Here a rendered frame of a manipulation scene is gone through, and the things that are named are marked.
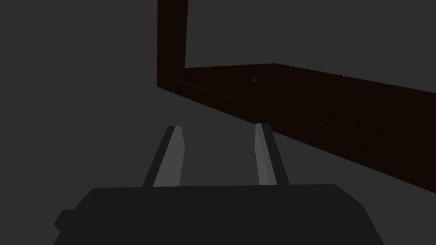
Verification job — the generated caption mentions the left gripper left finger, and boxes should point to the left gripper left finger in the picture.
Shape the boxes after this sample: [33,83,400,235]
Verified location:
[141,125,186,188]

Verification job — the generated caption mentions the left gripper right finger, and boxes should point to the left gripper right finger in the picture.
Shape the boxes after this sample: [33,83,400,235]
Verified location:
[254,123,290,186]

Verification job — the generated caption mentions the dark brown cupboard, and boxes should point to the dark brown cupboard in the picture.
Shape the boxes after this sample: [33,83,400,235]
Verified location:
[156,0,436,194]

